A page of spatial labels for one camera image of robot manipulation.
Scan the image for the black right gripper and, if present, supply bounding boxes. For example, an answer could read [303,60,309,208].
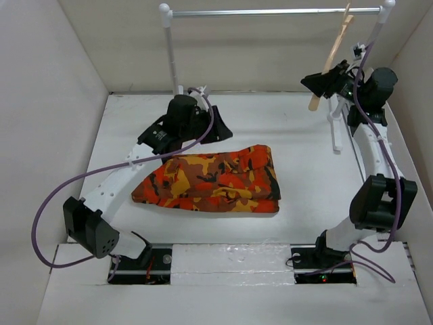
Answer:
[301,59,367,105]

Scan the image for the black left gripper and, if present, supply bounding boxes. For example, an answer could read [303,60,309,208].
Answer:
[181,106,232,145]

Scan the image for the orange camouflage trousers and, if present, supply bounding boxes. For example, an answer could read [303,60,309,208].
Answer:
[131,144,281,213]

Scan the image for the beige wooden hanger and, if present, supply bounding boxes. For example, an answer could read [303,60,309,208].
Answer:
[308,1,354,112]

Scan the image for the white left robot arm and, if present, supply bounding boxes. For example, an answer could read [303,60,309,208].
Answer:
[63,87,233,269]

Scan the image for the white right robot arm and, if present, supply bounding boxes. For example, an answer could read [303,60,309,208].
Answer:
[301,60,417,267]

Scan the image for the white clothes rack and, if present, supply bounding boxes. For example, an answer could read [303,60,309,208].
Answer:
[158,0,396,155]

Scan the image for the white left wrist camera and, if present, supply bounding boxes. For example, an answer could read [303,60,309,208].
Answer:
[189,85,209,102]

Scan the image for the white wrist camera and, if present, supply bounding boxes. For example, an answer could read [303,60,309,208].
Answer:
[189,85,209,102]
[350,43,367,62]

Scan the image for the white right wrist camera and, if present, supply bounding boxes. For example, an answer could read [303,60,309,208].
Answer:
[350,43,367,62]

